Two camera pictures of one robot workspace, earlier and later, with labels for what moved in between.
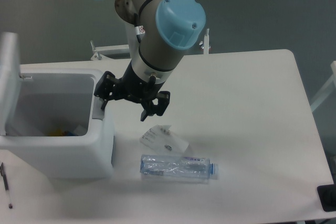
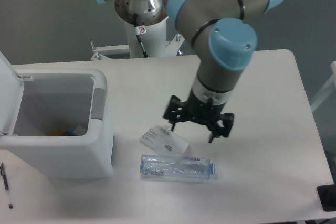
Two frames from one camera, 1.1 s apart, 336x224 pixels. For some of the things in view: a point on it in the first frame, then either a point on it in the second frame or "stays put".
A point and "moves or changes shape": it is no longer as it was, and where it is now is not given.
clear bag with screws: [160, 140] stays put
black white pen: [2, 171] stays put
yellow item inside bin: [56, 132] stays put
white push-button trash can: [50, 116] moves or changes shape
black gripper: [130, 85] → [209, 114]
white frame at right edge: [329, 90] stays put
